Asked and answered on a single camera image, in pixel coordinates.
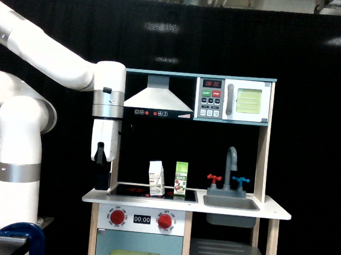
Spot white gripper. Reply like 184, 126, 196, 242
90, 119, 119, 190

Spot green juice box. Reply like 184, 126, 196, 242
173, 162, 188, 196

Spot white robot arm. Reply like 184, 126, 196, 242
0, 1, 126, 227

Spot grey toy sink basin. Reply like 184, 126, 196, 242
203, 194, 260, 228

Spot black toy stovetop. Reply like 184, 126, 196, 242
108, 184, 198, 203

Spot left red stove knob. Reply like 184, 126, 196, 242
110, 209, 126, 225

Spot red stove knob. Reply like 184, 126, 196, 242
110, 209, 126, 225
157, 214, 173, 229

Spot white milk carton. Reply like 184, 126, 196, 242
148, 160, 165, 196

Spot teal toy oven door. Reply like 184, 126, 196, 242
95, 229, 183, 255

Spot right red stove knob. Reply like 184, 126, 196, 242
157, 214, 173, 229

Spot grey toy range hood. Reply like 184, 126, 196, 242
124, 75, 194, 120

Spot wooden toy kitchen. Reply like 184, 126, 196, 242
83, 68, 290, 255

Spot blue clamp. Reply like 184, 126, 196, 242
0, 222, 46, 255

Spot grey toy faucet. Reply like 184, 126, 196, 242
207, 147, 246, 199

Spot toy microwave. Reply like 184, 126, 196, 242
194, 76, 275, 125

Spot red tap handle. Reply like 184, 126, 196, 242
207, 174, 222, 189

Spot blue tap handle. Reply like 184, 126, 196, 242
232, 176, 250, 191

